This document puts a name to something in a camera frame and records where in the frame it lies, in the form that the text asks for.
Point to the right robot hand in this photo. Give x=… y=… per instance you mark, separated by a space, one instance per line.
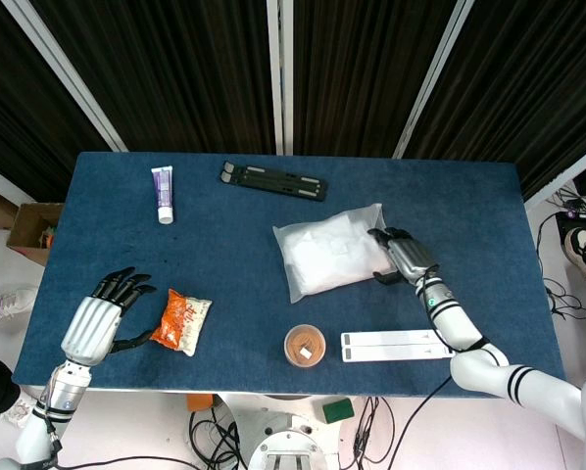
x=410 y=257

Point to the black power strip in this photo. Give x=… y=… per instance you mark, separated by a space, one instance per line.
x=579 y=218

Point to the clear jar of rubber bands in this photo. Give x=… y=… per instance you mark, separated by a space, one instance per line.
x=305 y=345

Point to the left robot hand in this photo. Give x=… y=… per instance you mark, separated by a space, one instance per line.
x=89 y=328

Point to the green block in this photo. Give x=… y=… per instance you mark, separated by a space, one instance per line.
x=338 y=411

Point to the black curtain panel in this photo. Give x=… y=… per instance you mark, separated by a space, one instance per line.
x=14 y=112
x=361 y=73
x=175 y=73
x=528 y=83

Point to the brown cardboard box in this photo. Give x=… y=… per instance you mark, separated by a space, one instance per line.
x=26 y=230

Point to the purple white toothpaste tube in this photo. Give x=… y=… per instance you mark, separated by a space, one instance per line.
x=163 y=191

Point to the white partition post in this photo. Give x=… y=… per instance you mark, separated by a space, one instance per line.
x=67 y=73
x=1 y=178
x=567 y=173
x=279 y=73
x=432 y=83

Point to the white flat strips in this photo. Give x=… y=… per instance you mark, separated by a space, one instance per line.
x=391 y=345

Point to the black folding laptop stand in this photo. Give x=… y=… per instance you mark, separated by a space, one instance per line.
x=273 y=181

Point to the black and white sneaker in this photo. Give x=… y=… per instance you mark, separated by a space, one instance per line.
x=584 y=254

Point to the orange white snack packet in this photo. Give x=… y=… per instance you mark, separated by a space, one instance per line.
x=178 y=320

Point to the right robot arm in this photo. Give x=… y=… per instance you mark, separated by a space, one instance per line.
x=462 y=328

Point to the orange block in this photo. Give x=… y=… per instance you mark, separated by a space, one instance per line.
x=201 y=402

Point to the blue felt table cover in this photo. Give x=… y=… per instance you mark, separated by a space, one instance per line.
x=234 y=254

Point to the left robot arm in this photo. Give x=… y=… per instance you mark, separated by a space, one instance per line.
x=60 y=387

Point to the translucent plastic zip bag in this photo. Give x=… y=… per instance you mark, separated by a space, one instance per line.
x=293 y=289

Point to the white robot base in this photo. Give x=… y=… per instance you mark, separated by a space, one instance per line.
x=283 y=440

